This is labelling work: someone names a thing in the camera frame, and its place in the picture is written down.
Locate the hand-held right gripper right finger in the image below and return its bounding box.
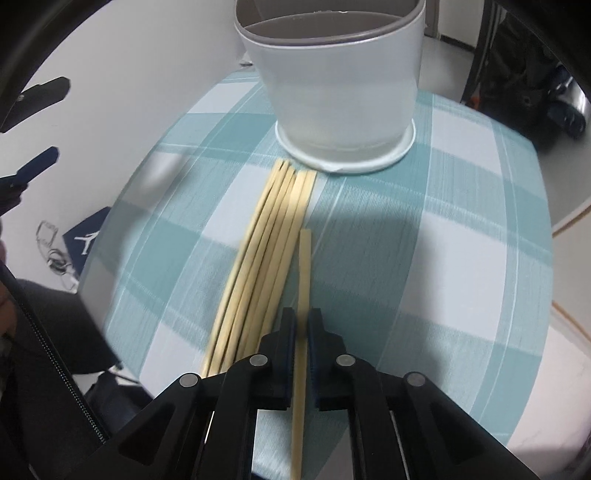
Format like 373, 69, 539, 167
308, 307, 546, 480

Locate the white plastic utensil holder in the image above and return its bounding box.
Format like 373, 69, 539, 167
231, 0, 426, 175

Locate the dark blue shoe box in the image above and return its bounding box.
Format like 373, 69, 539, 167
62, 206, 112, 278

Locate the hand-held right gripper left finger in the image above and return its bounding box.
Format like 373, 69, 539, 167
104, 307, 298, 480

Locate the person's dark zip jacket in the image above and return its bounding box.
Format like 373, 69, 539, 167
0, 263, 153, 480

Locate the teal checked tablecloth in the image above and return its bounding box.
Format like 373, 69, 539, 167
76, 69, 555, 480

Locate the pile of wooden chopsticks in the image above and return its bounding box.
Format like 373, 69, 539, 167
201, 158, 319, 377

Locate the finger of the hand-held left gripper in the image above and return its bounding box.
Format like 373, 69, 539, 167
0, 76, 71, 134
0, 147, 61, 217

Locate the black chair frame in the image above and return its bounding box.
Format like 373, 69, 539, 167
459, 0, 497, 107

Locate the black bag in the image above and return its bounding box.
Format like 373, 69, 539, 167
485, 9, 561, 148

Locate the light wooden chopstick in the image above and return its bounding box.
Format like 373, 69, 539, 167
290, 228, 313, 480

